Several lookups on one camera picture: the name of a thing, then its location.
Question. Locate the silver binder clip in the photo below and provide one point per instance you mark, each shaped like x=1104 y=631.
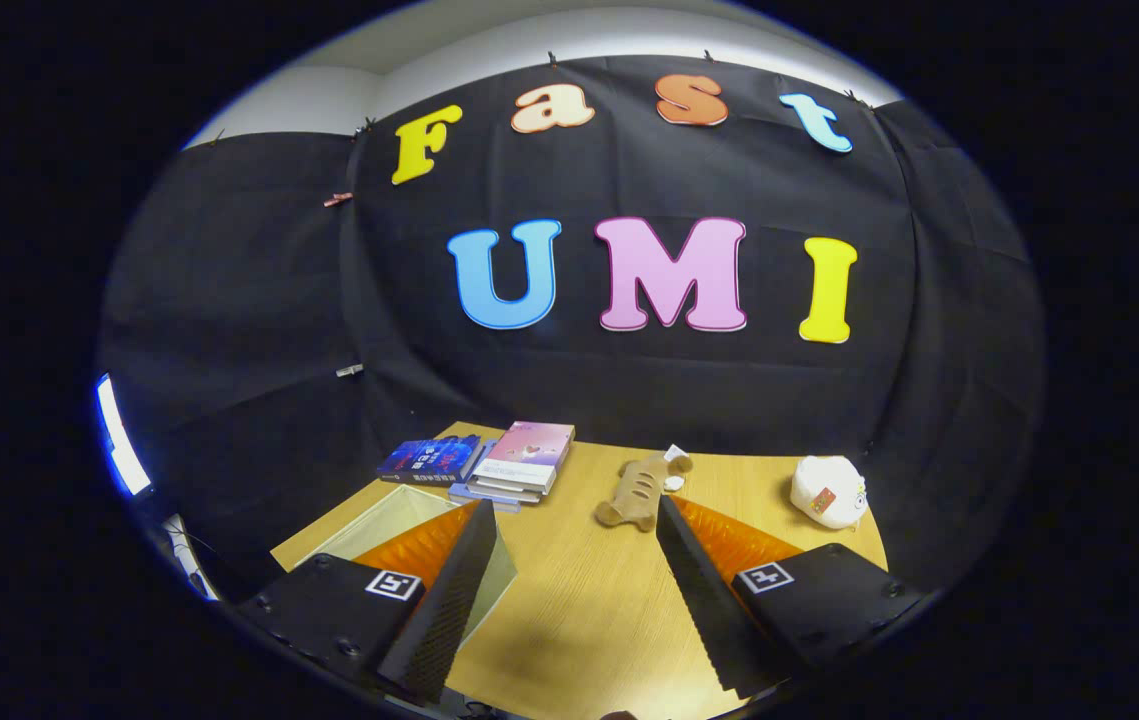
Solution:
x=349 y=370

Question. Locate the pink cover book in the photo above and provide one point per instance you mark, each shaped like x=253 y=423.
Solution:
x=529 y=445

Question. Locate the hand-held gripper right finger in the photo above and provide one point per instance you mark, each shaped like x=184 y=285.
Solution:
x=704 y=610

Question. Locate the dark blue book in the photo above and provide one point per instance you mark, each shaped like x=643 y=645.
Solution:
x=429 y=458

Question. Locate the green fabric storage box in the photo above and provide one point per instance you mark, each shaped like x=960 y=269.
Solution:
x=394 y=515

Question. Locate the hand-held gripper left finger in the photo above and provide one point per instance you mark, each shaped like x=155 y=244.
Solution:
x=444 y=610

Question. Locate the pale blue book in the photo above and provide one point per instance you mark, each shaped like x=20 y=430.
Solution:
x=479 y=498

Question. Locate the white plush toy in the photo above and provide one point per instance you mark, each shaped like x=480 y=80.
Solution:
x=829 y=485

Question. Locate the copper binder clip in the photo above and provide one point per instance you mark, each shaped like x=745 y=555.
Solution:
x=337 y=199

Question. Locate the white paperback book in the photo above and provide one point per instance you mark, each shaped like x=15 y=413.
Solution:
x=514 y=486

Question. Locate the brown plush toy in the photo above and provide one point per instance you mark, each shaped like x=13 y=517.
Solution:
x=634 y=490

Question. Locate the computer monitor screen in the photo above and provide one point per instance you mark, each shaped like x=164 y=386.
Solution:
x=121 y=440

